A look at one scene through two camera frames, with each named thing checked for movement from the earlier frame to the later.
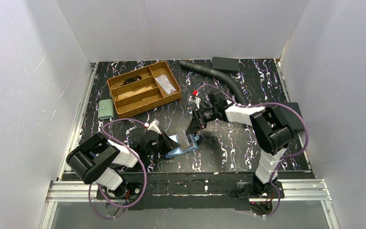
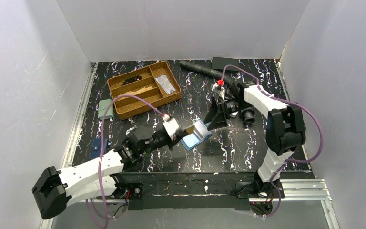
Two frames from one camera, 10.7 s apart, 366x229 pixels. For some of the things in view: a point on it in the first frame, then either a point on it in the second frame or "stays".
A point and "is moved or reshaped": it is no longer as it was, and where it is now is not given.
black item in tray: x=131 y=79 stays
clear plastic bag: x=166 y=84 stays
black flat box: x=229 y=64 stays
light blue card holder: x=188 y=142 is moved or reshaped
